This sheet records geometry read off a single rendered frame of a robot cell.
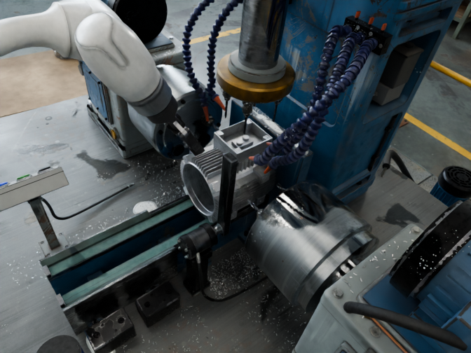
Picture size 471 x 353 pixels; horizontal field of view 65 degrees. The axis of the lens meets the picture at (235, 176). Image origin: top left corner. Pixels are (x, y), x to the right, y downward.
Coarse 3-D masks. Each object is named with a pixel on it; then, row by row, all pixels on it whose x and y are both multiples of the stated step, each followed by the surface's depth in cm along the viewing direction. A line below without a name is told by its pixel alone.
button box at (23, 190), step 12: (60, 168) 92; (24, 180) 88; (36, 180) 89; (48, 180) 91; (60, 180) 92; (0, 192) 86; (12, 192) 87; (24, 192) 88; (36, 192) 90; (48, 192) 91; (0, 204) 86; (12, 204) 87
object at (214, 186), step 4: (184, 156) 98; (188, 156) 98; (192, 156) 99; (184, 160) 99; (188, 160) 98; (212, 184) 91; (216, 184) 92; (184, 188) 108; (212, 188) 93; (216, 188) 92; (212, 192) 93; (216, 192) 92; (208, 216) 101; (212, 216) 100; (212, 220) 100; (216, 220) 101
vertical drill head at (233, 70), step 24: (264, 0) 70; (288, 0) 72; (264, 24) 73; (240, 48) 79; (264, 48) 76; (240, 72) 80; (264, 72) 79; (288, 72) 85; (240, 96) 80; (264, 96) 80
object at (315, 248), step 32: (288, 192) 82; (320, 192) 83; (256, 224) 82; (288, 224) 78; (320, 224) 77; (352, 224) 77; (256, 256) 85; (288, 256) 77; (320, 256) 74; (352, 256) 76; (288, 288) 78; (320, 288) 75
